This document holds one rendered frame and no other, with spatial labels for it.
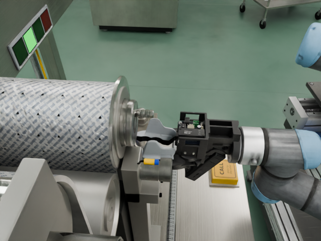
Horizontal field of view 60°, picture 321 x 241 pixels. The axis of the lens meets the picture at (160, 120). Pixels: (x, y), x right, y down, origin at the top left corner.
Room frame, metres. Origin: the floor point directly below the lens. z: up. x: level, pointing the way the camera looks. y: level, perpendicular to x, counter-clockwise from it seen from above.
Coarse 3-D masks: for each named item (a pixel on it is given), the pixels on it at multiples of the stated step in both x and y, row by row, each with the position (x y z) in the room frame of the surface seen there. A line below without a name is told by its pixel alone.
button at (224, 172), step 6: (222, 162) 0.48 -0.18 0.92; (216, 168) 0.46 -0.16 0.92; (222, 168) 0.46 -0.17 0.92; (228, 168) 0.46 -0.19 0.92; (234, 168) 0.46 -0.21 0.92; (216, 174) 0.44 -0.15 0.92; (222, 174) 0.44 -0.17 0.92; (228, 174) 0.44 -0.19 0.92; (234, 174) 0.44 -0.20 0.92; (216, 180) 0.42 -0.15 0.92; (222, 180) 0.42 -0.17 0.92; (228, 180) 0.42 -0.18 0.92; (234, 180) 0.42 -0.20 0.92
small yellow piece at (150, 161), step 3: (144, 159) 0.25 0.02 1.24; (147, 159) 0.25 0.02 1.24; (150, 159) 0.25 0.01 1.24; (153, 159) 0.25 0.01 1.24; (156, 159) 0.25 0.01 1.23; (141, 162) 0.25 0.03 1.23; (144, 162) 0.25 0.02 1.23; (147, 162) 0.25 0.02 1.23; (150, 162) 0.25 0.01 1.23; (153, 162) 0.25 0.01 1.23; (156, 162) 0.25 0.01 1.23
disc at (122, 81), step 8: (120, 80) 0.33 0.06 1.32; (120, 88) 0.33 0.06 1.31; (128, 88) 0.38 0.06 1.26; (112, 96) 0.29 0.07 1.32; (112, 104) 0.28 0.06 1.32; (112, 112) 0.27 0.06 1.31; (112, 120) 0.27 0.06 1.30; (112, 128) 0.26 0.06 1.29; (112, 136) 0.25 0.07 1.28; (112, 144) 0.25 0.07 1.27; (112, 152) 0.24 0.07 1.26; (112, 160) 0.24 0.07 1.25; (120, 160) 0.27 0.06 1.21
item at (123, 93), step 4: (124, 88) 0.34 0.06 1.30; (120, 92) 0.32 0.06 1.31; (124, 92) 0.34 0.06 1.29; (120, 96) 0.31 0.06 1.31; (124, 96) 0.34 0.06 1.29; (128, 96) 0.37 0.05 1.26; (120, 100) 0.31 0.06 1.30; (120, 104) 0.31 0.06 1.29; (116, 108) 0.29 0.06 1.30; (120, 108) 0.30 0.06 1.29; (116, 112) 0.28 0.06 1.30; (116, 116) 0.28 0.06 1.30; (116, 120) 0.28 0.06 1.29; (116, 124) 0.27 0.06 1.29; (116, 128) 0.27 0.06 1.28; (116, 132) 0.27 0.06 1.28; (116, 136) 0.26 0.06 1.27; (116, 140) 0.26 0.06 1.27; (116, 144) 0.26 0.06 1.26; (120, 144) 0.28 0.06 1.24; (116, 148) 0.26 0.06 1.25; (120, 148) 0.27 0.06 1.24; (124, 148) 0.29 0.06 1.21; (120, 152) 0.27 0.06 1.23; (124, 152) 0.29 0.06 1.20; (120, 156) 0.27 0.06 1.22
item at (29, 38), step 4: (28, 32) 0.70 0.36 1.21; (32, 32) 0.72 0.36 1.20; (24, 36) 0.68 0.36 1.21; (28, 36) 0.70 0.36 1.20; (32, 36) 0.72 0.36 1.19; (28, 40) 0.69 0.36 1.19; (32, 40) 0.71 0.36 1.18; (28, 44) 0.68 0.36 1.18; (32, 44) 0.70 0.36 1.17; (28, 48) 0.68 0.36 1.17; (32, 48) 0.70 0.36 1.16
